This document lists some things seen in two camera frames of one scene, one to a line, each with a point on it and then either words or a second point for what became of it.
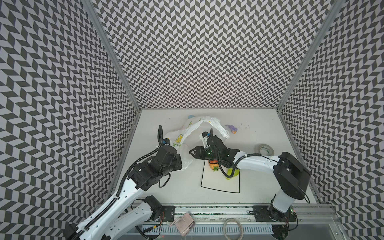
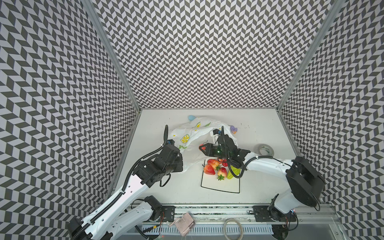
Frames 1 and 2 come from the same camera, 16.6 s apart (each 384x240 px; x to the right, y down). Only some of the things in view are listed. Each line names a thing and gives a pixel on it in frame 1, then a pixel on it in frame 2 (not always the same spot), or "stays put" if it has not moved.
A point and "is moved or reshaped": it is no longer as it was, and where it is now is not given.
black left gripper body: [175, 165] stays put
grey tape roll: [264, 149] stays put
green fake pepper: [229, 172] stays put
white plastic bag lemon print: [176, 135] is moved or reshaped
